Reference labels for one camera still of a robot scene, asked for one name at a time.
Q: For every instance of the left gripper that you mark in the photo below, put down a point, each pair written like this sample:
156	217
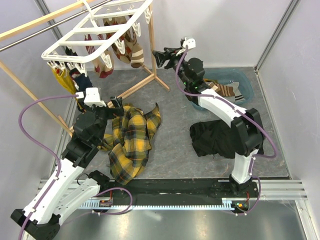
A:
113	112

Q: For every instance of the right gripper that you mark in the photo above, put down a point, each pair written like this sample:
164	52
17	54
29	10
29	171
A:
161	57

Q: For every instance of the brown beige striped sock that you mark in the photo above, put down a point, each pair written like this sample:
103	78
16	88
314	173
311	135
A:
223	89

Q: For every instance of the olive striped sock front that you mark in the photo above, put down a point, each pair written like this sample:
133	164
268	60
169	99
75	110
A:
210	82

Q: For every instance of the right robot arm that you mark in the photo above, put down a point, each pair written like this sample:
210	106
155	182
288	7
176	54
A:
223	109

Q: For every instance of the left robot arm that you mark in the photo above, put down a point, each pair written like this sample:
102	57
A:
43	217

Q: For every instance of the white plastic clip hanger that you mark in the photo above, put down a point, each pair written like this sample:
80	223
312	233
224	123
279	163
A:
89	33

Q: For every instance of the yellow plaid shirt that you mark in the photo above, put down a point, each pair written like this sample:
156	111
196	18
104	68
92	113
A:
130	142

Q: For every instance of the argyle orange beige sock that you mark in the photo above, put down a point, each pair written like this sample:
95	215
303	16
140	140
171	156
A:
123	48

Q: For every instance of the navy santa sock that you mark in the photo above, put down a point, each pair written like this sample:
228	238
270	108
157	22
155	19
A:
82	82

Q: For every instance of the yellow sock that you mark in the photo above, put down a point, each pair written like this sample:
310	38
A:
63	78

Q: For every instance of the blue plastic basin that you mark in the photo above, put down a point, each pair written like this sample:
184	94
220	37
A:
224	76

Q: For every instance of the black patterned sock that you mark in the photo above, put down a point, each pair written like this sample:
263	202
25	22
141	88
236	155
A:
70	52

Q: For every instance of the black garment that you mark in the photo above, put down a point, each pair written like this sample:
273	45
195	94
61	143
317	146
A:
216	137

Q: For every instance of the metal hanging rod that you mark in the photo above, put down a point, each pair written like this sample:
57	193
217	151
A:
50	26

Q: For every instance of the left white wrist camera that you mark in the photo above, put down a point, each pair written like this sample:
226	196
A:
92	97

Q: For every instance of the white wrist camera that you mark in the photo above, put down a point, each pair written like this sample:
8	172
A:
188	42
92	97

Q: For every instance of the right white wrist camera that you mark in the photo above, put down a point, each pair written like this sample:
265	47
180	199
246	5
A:
188	42

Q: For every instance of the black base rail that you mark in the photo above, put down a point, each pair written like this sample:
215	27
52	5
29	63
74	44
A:
221	194

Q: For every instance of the wooden drying rack frame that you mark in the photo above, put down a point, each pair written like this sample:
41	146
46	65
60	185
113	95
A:
152	75

